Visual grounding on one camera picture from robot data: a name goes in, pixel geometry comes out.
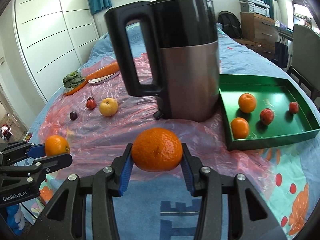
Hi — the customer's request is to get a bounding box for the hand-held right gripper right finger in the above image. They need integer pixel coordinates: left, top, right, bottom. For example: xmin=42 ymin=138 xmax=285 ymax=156
xmin=180 ymin=142 xmax=288 ymax=240

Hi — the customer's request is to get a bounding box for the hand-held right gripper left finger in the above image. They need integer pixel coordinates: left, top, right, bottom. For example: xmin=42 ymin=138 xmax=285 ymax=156
xmin=37 ymin=143 xmax=134 ymax=240

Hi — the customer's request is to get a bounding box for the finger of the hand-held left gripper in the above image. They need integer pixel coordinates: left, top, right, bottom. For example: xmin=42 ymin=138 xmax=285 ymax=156
xmin=0 ymin=154 xmax=73 ymax=184
xmin=0 ymin=141 xmax=47 ymax=166

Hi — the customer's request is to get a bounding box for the orange mandarin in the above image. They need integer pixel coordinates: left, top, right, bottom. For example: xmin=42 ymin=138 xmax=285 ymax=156
xmin=131 ymin=127 xmax=183 ymax=172
xmin=230 ymin=117 xmax=250 ymax=139
xmin=44 ymin=135 xmax=70 ymax=156
xmin=238 ymin=93 xmax=257 ymax=114

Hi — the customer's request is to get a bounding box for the yellow apple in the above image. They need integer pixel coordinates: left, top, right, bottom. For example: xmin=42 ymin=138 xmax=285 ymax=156
xmin=99 ymin=98 xmax=118 ymax=117

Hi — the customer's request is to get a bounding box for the green tray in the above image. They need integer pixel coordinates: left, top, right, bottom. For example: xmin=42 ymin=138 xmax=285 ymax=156
xmin=219 ymin=74 xmax=320 ymax=151

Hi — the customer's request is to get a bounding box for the pink plastic sheet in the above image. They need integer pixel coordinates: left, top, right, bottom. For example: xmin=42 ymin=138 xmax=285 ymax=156
xmin=39 ymin=54 xmax=278 ymax=180

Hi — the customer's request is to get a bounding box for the orange plate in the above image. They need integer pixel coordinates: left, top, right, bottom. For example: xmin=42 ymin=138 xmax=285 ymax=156
xmin=64 ymin=79 xmax=88 ymax=96

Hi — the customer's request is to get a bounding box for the green bok choy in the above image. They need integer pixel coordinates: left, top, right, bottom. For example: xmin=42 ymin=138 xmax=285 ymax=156
xmin=62 ymin=71 xmax=87 ymax=88

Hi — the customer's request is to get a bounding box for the black steel electric kettle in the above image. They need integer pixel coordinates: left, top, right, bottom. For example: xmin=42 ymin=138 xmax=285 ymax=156
xmin=104 ymin=0 xmax=221 ymax=122

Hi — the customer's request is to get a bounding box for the carrot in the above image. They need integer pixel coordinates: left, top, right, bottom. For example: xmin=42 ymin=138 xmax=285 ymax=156
xmin=85 ymin=62 xmax=120 ymax=80

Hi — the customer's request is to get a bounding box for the white wardrobe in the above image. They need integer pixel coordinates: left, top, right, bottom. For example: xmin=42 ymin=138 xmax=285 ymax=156
xmin=14 ymin=0 xmax=100 ymax=103

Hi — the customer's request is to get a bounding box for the dark tote bag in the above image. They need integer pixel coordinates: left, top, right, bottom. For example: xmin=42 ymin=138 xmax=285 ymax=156
xmin=274 ymin=37 xmax=290 ymax=68

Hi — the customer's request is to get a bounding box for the black backpack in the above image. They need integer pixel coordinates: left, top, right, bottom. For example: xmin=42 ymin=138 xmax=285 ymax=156
xmin=217 ymin=11 xmax=242 ymax=39

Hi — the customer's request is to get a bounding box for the wooden dresser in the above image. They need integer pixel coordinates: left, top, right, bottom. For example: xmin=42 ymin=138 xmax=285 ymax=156
xmin=235 ymin=12 xmax=282 ymax=59

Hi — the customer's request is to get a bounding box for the glass top desk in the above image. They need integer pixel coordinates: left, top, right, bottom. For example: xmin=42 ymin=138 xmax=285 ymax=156
xmin=275 ymin=21 xmax=294 ymax=40

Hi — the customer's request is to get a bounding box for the grey chair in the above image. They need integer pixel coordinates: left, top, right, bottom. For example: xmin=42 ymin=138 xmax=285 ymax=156
xmin=286 ymin=24 xmax=320 ymax=100

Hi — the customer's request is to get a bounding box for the white printer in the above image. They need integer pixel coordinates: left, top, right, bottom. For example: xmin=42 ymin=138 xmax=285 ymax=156
xmin=239 ymin=0 xmax=270 ymax=16

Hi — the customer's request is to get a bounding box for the window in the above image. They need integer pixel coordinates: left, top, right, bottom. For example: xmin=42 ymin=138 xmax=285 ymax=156
xmin=275 ymin=0 xmax=320 ymax=33

